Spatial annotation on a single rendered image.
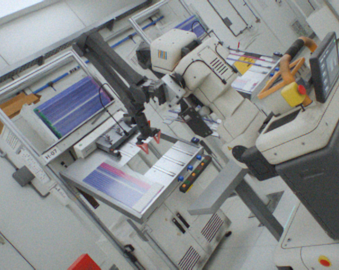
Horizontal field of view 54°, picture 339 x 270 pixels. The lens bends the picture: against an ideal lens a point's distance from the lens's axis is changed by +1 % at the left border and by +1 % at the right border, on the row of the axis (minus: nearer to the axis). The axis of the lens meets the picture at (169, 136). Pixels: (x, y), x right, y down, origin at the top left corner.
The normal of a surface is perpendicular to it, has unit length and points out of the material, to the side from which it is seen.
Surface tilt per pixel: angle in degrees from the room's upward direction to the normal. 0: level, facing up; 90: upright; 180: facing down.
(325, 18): 90
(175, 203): 90
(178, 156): 45
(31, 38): 90
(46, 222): 90
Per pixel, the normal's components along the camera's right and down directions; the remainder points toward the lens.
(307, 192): -0.55, 0.54
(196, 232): 0.51, -0.32
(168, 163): -0.09, -0.76
